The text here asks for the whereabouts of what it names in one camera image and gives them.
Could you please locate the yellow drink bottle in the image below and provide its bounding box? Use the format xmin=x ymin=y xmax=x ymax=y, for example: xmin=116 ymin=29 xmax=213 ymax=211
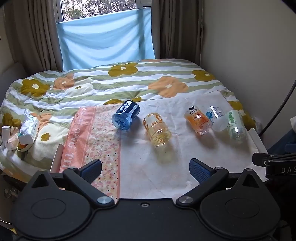
xmin=143 ymin=113 xmax=173 ymax=148

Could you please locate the brown curtain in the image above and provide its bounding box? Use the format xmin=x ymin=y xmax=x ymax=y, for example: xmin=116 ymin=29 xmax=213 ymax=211
xmin=3 ymin=0 xmax=64 ymax=71
xmin=150 ymin=0 xmax=205 ymax=66

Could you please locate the pink and white table cloth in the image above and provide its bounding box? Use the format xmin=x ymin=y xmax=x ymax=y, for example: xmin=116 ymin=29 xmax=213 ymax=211
xmin=59 ymin=90 xmax=265 ymax=202

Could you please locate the white milky bottle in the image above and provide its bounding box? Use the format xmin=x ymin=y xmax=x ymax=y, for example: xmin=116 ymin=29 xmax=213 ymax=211
xmin=206 ymin=106 xmax=228 ymax=132

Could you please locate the blue plastic bottle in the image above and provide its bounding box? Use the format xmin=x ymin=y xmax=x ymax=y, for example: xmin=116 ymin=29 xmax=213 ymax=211
xmin=111 ymin=100 xmax=140 ymax=131

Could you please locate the black cable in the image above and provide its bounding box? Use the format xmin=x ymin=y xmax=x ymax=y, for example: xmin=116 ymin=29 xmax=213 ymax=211
xmin=258 ymin=79 xmax=296 ymax=138

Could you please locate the tissue packet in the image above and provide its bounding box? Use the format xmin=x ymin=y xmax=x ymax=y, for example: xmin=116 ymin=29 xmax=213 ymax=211
xmin=18 ymin=109 xmax=40 ymax=145

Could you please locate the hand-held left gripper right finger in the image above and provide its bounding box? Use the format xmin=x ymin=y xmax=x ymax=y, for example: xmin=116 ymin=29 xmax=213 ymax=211
xmin=176 ymin=158 xmax=272 ymax=210

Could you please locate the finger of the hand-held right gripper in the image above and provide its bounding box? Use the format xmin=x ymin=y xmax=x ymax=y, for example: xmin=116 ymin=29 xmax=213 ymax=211
xmin=252 ymin=152 xmax=276 ymax=166

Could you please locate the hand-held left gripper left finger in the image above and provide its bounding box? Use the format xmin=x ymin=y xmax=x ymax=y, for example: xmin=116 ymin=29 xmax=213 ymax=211
xmin=20 ymin=159 xmax=115 ymax=210

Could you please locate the clear cup with green dots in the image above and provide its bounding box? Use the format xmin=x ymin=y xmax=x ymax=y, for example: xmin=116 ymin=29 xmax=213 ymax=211
xmin=226 ymin=110 xmax=247 ymax=141

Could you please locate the floral striped blanket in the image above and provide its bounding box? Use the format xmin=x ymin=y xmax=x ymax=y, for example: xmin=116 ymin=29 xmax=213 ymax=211
xmin=0 ymin=58 xmax=258 ymax=184

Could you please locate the dark blue cloth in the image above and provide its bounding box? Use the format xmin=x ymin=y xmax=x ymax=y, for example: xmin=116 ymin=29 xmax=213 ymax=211
xmin=268 ymin=129 xmax=296 ymax=155

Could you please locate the orange drink bottle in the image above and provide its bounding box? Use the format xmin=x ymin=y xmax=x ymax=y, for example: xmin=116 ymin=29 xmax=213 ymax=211
xmin=184 ymin=104 xmax=212 ymax=136

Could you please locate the small white bottle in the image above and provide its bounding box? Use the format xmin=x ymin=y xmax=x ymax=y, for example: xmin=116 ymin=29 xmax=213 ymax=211
xmin=2 ymin=126 xmax=10 ymax=144

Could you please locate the window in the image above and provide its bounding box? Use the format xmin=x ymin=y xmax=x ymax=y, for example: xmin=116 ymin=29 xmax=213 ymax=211
xmin=54 ymin=0 xmax=153 ymax=24

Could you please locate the light blue window cloth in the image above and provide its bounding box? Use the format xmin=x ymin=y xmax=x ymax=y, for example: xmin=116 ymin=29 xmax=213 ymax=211
xmin=56 ymin=8 xmax=155 ymax=71

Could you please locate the crumpled white paper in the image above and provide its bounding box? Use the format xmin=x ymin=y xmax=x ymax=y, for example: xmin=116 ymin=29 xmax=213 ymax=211
xmin=5 ymin=127 xmax=21 ymax=151

